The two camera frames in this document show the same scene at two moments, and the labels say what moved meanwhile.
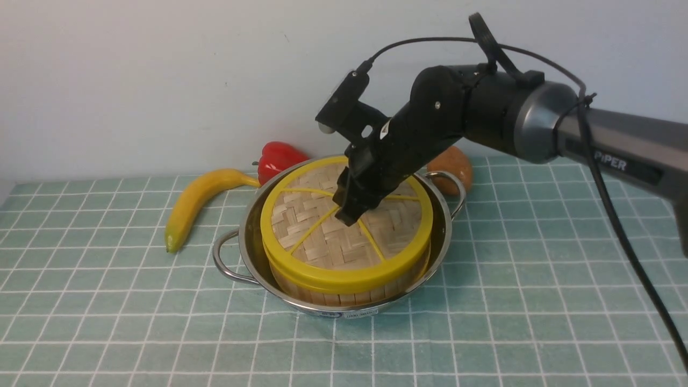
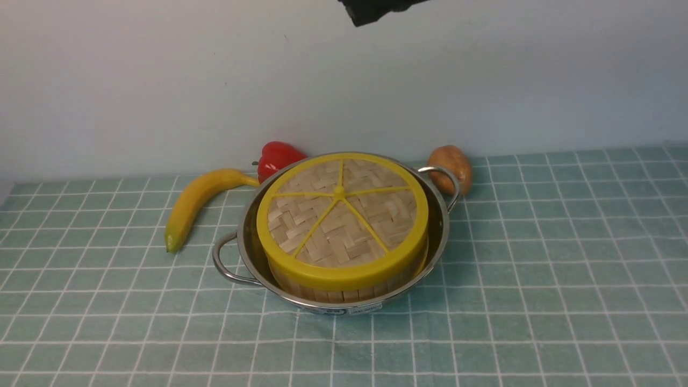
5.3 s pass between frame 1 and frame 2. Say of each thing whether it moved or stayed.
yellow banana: stayed
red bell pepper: stayed
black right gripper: moved
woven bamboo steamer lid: stayed
